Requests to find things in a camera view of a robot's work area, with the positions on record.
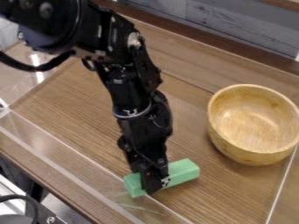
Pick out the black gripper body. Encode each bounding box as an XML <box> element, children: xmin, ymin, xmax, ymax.
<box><xmin>80</xmin><ymin>11</ymin><xmax>173</xmax><ymax>164</ymax></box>

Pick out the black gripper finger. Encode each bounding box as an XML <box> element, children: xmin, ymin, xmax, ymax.
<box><xmin>139</xmin><ymin>158</ymin><xmax>171</xmax><ymax>194</ymax></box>
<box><xmin>124</xmin><ymin>145</ymin><xmax>149</xmax><ymax>173</ymax></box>

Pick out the green rectangular block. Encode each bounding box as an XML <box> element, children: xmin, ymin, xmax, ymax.
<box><xmin>124</xmin><ymin>158</ymin><xmax>200</xmax><ymax>198</ymax></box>

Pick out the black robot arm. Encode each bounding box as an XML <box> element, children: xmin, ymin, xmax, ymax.
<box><xmin>0</xmin><ymin>0</ymin><xmax>173</xmax><ymax>193</ymax></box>

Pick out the light wooden bowl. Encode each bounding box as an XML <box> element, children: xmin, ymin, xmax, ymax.
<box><xmin>207</xmin><ymin>84</ymin><xmax>299</xmax><ymax>166</ymax></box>

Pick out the black metal base plate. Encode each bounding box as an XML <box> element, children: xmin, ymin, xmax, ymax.
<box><xmin>24</xmin><ymin>197</ymin><xmax>68</xmax><ymax>224</ymax></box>

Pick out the black cable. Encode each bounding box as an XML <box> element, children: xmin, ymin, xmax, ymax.
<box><xmin>0</xmin><ymin>193</ymin><xmax>39</xmax><ymax>224</ymax></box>

